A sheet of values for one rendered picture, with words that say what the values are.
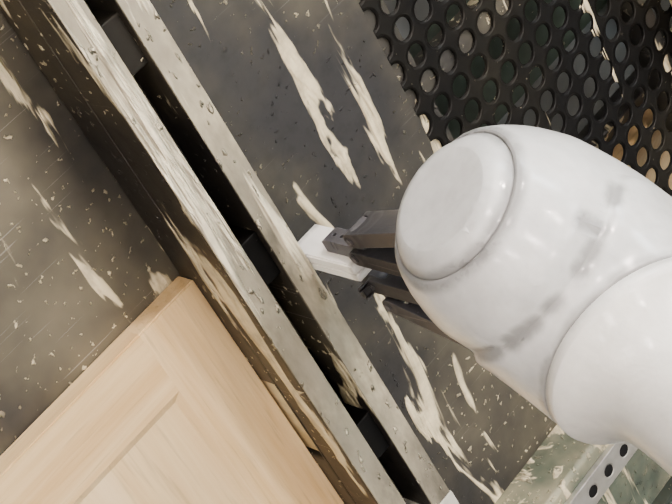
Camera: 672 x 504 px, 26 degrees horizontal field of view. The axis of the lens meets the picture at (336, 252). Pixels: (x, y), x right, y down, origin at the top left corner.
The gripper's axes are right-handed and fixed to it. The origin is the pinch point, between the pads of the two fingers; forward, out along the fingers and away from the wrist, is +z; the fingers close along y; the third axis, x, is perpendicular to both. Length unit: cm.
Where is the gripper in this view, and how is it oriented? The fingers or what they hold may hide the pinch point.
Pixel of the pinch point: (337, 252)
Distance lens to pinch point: 102.6
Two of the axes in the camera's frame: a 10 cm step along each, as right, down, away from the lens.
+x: -6.3, 6.7, -4.0
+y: -4.3, -7.3, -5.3
